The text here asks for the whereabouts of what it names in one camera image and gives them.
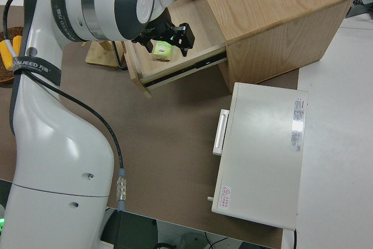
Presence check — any light wooden cabinet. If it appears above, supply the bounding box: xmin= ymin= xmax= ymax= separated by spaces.
xmin=191 ymin=0 xmax=357 ymax=94

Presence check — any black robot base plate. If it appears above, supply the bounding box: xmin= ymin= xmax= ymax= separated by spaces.
xmin=101 ymin=210 xmax=158 ymax=247

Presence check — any brown table mat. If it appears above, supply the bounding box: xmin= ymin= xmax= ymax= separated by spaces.
xmin=0 ymin=5 xmax=301 ymax=249

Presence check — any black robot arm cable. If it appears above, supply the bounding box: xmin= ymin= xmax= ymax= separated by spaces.
xmin=2 ymin=0 xmax=128 ymax=213

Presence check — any white toaster oven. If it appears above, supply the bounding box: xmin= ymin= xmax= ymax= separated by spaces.
xmin=207 ymin=82 xmax=309 ymax=230

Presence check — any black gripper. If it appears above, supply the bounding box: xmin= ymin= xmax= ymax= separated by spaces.
xmin=131 ymin=17 xmax=195 ymax=57

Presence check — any wooden drawer with black handle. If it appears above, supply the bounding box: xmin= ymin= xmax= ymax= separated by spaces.
xmin=112 ymin=0 xmax=228 ymax=100

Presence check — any wooden mug stand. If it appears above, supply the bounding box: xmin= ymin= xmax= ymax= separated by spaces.
xmin=81 ymin=40 xmax=128 ymax=69

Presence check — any brown wicker basket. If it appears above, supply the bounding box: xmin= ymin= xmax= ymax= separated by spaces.
xmin=0 ymin=26 xmax=24 ymax=84

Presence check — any small green white box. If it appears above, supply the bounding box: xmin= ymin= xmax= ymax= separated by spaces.
xmin=150 ymin=40 xmax=175 ymax=63

